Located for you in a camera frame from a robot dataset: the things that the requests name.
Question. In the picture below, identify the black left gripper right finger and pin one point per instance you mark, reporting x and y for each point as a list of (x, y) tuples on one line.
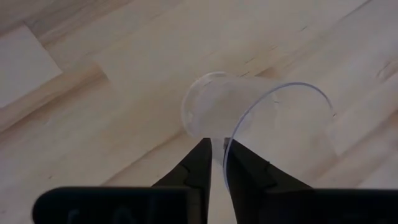
[(264, 199)]

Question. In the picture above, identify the clear plastic cup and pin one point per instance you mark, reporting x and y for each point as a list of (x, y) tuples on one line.
[(264, 118)]

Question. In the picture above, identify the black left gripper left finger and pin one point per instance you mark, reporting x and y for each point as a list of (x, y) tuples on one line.
[(186, 193)]

